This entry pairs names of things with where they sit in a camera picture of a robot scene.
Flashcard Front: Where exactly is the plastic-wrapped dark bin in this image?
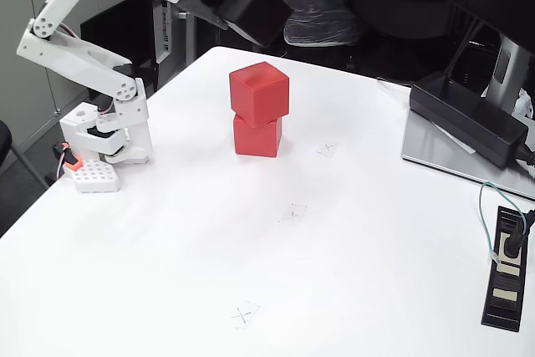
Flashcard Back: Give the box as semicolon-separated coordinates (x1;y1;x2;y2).
277;0;364;47

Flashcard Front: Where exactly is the red cube block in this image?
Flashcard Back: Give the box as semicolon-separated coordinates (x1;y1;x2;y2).
232;115;283;159
228;61;290;129

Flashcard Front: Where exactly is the black power outlet strip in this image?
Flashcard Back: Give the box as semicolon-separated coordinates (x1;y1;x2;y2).
480;205;535;332

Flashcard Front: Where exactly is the silver monitor stand base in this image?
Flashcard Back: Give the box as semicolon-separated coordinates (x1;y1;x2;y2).
401;108;535;201

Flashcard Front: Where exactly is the black cube block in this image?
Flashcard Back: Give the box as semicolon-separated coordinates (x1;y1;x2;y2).
215;0;293;49

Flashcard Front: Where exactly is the black chair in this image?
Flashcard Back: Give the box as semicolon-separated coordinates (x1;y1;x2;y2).
0;120;51;191

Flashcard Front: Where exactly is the grey computer tower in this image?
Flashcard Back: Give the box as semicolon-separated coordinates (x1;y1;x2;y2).
145;0;193;94

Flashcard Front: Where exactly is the thin green wire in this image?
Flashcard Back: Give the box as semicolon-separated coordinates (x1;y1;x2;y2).
478;181;527;266

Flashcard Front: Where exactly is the black adapter cable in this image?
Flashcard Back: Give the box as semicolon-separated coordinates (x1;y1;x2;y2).
513;143;535;168

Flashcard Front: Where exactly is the silver monitor stand column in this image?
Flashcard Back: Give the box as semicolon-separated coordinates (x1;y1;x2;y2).
480;34;535;115

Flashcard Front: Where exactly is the black power plug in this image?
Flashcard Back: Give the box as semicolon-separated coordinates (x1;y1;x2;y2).
499;208;535;260

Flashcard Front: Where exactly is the orange cable connector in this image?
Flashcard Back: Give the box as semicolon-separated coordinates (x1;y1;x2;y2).
52;142;83;172

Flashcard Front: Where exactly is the white perforated clamp block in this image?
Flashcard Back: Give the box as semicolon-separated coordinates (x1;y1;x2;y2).
69;158;122;194

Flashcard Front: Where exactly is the black flat panel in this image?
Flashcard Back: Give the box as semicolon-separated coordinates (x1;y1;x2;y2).
79;0;154;94

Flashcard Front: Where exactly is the silver metal post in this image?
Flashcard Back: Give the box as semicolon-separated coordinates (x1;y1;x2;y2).
177;8;198;70

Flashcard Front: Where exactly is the crumpled white plastic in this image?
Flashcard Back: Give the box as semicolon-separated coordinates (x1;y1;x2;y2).
512;87;535;120

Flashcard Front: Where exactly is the black power adapter brick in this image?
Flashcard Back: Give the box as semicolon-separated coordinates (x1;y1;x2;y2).
408;72;530;170

